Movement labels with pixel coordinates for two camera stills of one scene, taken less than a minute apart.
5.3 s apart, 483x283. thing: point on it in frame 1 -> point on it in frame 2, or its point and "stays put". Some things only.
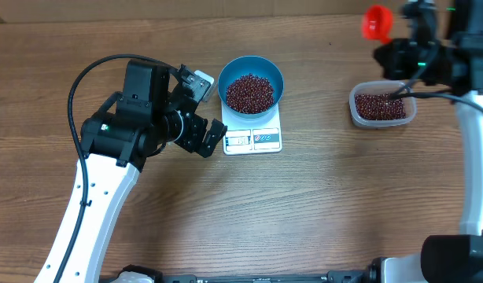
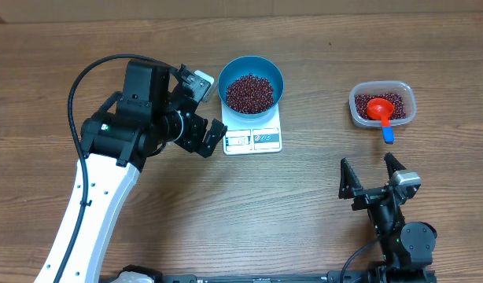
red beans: (252, 93) stays put
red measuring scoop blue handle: (377, 23) -> (381, 109)
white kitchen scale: (256, 135) stays put
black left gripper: (190, 142) stays put
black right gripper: (395, 69) -> (348, 183)
